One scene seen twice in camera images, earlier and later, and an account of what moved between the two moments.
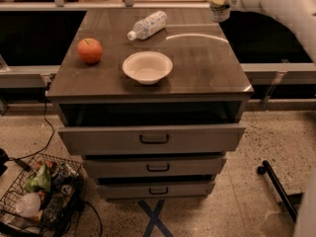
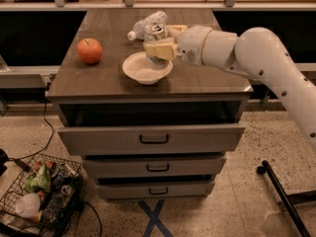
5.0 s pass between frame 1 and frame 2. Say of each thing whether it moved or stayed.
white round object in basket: stayed
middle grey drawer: stayed
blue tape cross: stayed
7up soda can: moved
